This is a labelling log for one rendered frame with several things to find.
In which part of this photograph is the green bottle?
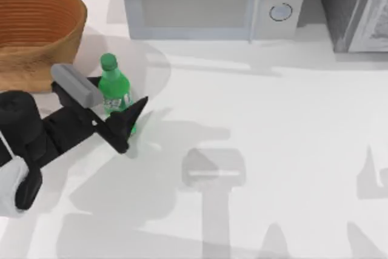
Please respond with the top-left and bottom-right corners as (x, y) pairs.
(98, 53), (138, 136)

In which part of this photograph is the pale grey rounded box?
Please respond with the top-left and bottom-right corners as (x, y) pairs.
(50, 64), (103, 109)

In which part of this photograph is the brown woven basket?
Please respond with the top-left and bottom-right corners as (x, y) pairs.
(0, 0), (89, 94)

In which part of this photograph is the microwave glass door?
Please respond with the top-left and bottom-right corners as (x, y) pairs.
(119, 0), (258, 41)

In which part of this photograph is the pale microwave oven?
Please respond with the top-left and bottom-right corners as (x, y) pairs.
(118, 0), (312, 44)

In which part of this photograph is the round microwave knob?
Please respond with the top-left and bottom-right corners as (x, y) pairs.
(269, 2), (294, 23)

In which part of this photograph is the grey cabinet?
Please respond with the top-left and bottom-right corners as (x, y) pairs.
(313, 0), (388, 54)

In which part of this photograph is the pale microwave door handle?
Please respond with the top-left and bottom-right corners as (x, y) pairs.
(248, 0), (263, 44)

